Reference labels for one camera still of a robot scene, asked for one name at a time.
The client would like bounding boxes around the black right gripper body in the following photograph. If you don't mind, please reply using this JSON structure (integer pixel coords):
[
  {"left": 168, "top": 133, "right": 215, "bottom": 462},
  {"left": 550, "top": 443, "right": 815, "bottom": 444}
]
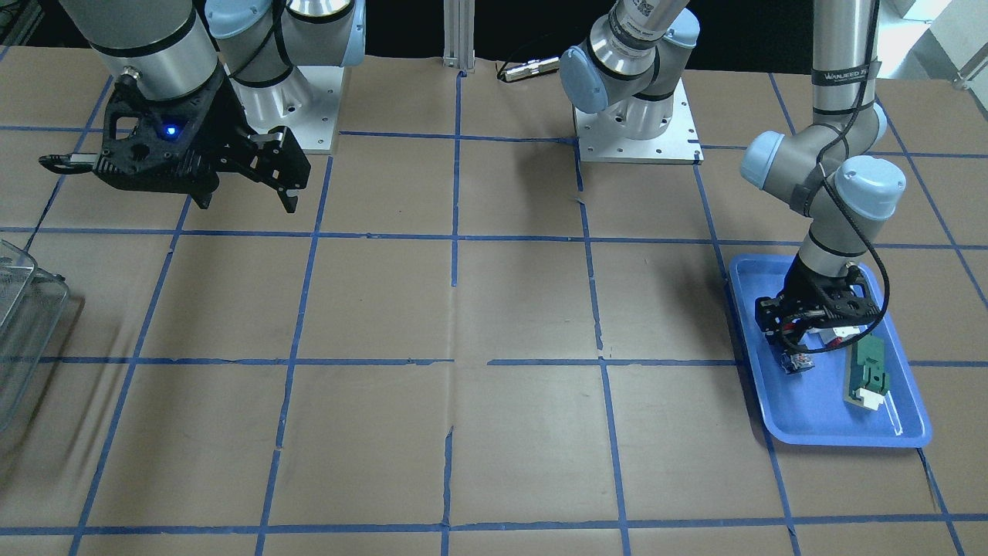
[{"left": 93, "top": 66, "right": 260, "bottom": 194}]

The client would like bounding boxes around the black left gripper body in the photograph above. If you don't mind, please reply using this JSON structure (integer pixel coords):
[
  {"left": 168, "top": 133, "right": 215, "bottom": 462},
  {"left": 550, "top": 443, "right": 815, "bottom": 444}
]
[{"left": 777, "top": 256, "right": 882, "bottom": 330}]

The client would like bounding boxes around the red push button switch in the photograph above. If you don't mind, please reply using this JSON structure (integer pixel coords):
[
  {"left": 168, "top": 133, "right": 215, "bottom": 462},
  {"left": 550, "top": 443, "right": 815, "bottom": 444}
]
[{"left": 777, "top": 349, "right": 815, "bottom": 375}]

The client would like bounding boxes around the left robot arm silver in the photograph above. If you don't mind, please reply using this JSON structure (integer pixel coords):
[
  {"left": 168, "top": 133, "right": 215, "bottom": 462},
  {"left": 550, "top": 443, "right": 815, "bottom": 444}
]
[{"left": 559, "top": 1, "right": 905, "bottom": 354}]

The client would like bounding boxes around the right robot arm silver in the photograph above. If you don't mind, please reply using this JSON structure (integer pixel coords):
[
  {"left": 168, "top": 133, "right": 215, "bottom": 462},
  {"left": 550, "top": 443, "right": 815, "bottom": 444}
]
[{"left": 39, "top": 1, "right": 367, "bottom": 212}]

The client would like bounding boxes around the blue plastic tray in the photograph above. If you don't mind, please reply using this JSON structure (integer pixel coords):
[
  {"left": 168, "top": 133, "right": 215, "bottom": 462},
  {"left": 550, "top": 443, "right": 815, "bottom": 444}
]
[{"left": 729, "top": 253, "right": 934, "bottom": 448}]

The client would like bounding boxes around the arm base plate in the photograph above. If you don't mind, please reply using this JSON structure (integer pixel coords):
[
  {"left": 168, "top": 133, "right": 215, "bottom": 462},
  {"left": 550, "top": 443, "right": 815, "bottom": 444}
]
[
  {"left": 233, "top": 66, "right": 348, "bottom": 154},
  {"left": 573, "top": 82, "right": 703, "bottom": 164}
]

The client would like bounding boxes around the black braided cable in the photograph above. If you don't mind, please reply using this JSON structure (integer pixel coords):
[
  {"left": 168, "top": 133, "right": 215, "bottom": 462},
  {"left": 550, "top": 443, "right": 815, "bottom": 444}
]
[{"left": 778, "top": 0, "right": 892, "bottom": 354}]

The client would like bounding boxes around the green limit switch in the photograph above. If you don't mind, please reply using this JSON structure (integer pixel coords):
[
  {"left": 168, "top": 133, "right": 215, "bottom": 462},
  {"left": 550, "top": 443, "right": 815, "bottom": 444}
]
[{"left": 844, "top": 334, "right": 890, "bottom": 412}]

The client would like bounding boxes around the aluminium profile post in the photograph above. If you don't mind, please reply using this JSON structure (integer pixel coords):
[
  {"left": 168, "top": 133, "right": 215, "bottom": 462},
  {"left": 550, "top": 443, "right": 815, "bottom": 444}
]
[{"left": 442, "top": 0, "right": 475, "bottom": 73}]

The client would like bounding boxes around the silver cable connector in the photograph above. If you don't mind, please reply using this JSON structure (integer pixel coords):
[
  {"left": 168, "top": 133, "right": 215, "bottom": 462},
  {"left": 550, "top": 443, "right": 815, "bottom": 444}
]
[{"left": 496, "top": 56, "right": 559, "bottom": 83}]

